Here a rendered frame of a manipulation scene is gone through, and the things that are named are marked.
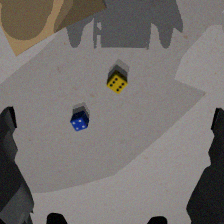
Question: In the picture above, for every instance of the yellow die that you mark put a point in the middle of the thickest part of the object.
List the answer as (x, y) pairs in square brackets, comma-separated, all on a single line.
[(117, 82)]

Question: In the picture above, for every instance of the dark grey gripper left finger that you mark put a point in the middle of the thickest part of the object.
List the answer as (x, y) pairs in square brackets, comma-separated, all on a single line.
[(16, 201)]

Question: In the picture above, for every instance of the tan flat mat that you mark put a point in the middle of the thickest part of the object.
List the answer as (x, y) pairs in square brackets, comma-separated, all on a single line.
[(27, 22)]

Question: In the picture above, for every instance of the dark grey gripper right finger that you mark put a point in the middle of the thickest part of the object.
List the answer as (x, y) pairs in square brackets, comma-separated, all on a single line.
[(206, 204)]

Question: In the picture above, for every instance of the blue die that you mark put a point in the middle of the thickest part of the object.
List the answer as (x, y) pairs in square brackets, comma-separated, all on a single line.
[(79, 121)]

